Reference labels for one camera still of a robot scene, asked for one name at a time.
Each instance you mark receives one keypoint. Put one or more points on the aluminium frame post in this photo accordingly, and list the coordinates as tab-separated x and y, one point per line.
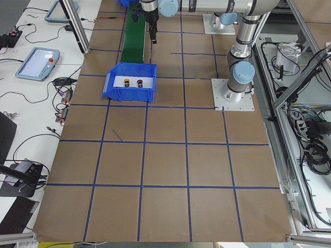
76	25

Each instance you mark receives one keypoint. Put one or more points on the red push button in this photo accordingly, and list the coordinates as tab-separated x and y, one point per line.
140	83

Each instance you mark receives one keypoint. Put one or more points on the blue bin near left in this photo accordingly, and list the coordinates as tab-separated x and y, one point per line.
130	93

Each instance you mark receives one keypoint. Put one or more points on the teach pendant far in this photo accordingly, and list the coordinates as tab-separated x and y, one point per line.
56	14

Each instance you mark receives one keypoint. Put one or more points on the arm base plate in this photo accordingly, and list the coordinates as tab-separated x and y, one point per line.
226	100
230	30

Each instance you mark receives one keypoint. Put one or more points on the green conveyor belt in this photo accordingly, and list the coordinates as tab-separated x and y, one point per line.
134	38

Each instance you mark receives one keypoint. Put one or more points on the black monitor stand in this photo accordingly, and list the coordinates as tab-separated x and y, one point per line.
22	178

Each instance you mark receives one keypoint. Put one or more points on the yellow push button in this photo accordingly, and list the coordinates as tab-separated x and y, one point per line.
126	82

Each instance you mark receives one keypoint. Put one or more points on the crumpled white paper bag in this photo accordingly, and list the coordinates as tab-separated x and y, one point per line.
287	56

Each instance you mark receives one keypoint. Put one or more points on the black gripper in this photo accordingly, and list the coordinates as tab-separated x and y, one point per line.
152	16

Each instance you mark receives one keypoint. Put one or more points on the white foam pad left bin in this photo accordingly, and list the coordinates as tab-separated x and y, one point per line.
148	82

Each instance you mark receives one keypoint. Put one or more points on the teach pendant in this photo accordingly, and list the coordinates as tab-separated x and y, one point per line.
38	64
56	14

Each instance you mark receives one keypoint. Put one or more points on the teach pendant near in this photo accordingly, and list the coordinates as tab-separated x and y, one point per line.
38	64

